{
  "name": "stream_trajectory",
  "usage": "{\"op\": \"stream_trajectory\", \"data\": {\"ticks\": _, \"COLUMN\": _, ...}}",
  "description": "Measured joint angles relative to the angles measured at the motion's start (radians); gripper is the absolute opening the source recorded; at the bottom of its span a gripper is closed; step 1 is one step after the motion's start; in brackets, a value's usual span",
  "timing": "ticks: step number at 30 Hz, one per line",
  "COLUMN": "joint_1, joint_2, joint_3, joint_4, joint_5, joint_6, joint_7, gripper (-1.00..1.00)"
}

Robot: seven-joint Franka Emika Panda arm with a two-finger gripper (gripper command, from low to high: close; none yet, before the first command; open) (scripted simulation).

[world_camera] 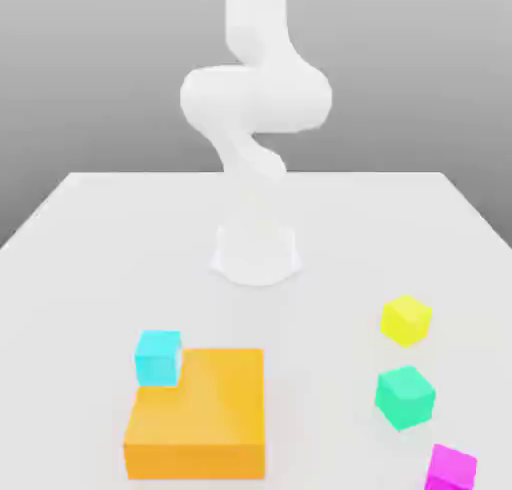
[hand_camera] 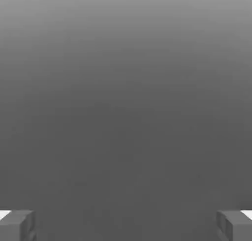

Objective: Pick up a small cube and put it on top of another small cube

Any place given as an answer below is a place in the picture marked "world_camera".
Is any small green cube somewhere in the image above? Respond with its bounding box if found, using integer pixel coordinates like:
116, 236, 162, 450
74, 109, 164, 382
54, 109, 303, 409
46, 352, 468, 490
374, 364, 437, 433

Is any small magenta cube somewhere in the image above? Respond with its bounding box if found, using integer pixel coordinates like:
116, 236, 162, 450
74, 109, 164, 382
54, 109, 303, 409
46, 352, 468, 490
423, 442, 479, 490

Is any large orange box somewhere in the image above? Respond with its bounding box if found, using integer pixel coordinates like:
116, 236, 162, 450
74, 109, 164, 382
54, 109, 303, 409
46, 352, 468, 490
122, 348, 266, 481

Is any small cyan cube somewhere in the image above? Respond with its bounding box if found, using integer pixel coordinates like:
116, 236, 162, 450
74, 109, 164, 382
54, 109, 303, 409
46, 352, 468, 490
134, 329, 184, 388

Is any small yellow cube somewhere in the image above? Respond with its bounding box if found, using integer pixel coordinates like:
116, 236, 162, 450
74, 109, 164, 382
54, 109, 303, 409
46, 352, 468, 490
379, 294, 434, 349

